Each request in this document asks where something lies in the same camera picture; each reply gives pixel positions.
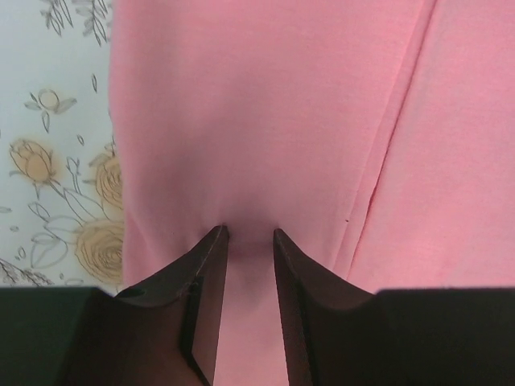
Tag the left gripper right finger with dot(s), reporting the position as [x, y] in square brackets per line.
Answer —
[335, 333]

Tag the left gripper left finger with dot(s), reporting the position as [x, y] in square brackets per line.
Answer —
[162, 331]

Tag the pink t shirt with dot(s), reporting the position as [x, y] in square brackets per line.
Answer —
[379, 135]

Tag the floral tablecloth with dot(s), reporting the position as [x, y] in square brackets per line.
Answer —
[61, 185]

